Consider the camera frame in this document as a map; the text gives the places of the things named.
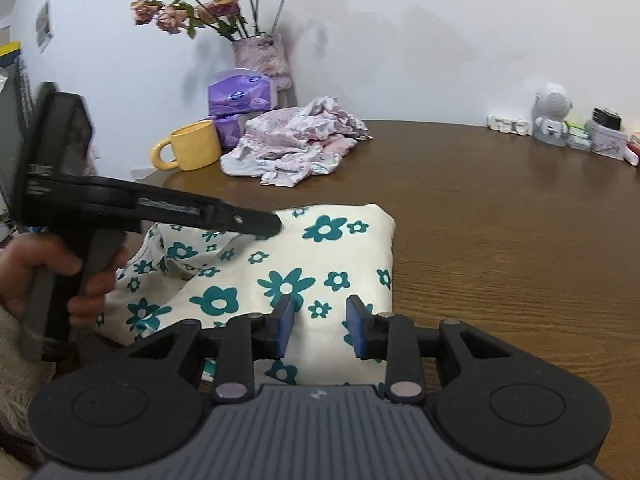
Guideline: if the white power strip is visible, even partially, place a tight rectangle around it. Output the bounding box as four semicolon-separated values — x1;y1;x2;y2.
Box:
487;115;533;137

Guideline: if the purple tissue pack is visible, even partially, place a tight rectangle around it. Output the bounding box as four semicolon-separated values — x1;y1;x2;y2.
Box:
207;69;278;116
212;112;256;150

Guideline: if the dark metal rack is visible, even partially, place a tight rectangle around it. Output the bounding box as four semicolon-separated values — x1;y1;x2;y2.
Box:
0;40;38;221

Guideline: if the person's left hand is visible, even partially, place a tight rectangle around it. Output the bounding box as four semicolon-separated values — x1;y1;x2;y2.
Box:
0;234;130;331

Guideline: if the grey tin box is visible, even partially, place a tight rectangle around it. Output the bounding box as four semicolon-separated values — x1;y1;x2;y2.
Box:
585;120;630;162

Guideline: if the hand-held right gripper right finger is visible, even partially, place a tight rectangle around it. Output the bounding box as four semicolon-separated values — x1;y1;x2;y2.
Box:
346;295;511;403

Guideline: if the pink floral garment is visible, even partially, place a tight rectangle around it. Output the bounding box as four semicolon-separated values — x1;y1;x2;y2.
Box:
220;96;375;188

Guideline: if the cream green-flowered garment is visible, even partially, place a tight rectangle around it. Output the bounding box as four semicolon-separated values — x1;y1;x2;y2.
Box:
94;203;398;396

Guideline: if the stack of small white-green boxes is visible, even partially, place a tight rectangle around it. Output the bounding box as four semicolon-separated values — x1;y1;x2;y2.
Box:
567;122;593;153

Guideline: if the pink mottled vase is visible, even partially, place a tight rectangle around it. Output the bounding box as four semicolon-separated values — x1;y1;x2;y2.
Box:
231;33;293;93

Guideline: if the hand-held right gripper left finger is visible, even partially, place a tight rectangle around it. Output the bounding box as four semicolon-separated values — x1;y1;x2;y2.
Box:
129;294;296;403

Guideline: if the person's left forearm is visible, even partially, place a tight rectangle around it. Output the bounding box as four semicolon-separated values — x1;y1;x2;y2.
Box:
0;305;58;466

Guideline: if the yellow mug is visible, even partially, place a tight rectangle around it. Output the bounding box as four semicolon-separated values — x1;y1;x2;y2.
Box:
151;121;222;172

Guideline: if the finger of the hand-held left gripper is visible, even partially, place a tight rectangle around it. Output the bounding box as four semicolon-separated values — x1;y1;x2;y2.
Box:
131;182;283;239

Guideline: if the black charger block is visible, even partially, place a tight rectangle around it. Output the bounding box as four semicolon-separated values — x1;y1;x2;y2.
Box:
592;106;622;130

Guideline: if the white robot-shaped speaker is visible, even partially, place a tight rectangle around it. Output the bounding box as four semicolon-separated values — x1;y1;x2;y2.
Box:
531;82;573;147

